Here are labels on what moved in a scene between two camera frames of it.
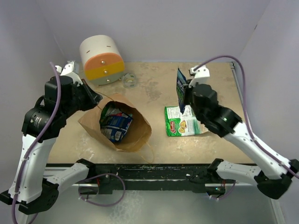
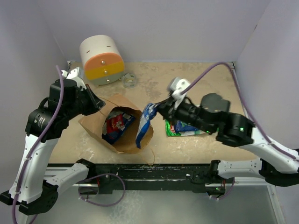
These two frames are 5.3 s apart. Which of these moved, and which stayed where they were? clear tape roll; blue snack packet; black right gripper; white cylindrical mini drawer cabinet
Moved: black right gripper; blue snack packet
Stayed: white cylindrical mini drawer cabinet; clear tape roll
